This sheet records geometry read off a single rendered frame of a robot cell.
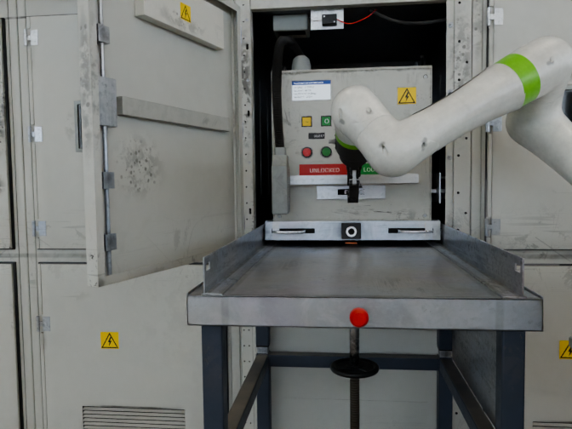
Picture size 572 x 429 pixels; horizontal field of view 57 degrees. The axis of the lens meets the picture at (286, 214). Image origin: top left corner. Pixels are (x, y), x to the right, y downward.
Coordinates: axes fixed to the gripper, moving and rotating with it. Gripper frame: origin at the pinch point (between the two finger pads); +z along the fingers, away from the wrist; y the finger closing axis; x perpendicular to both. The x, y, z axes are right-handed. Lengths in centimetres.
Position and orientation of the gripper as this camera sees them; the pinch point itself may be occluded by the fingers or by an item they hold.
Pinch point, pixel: (352, 187)
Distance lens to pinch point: 147.1
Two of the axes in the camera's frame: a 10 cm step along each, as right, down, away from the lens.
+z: 1.0, 4.4, 8.9
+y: -0.4, 9.0, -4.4
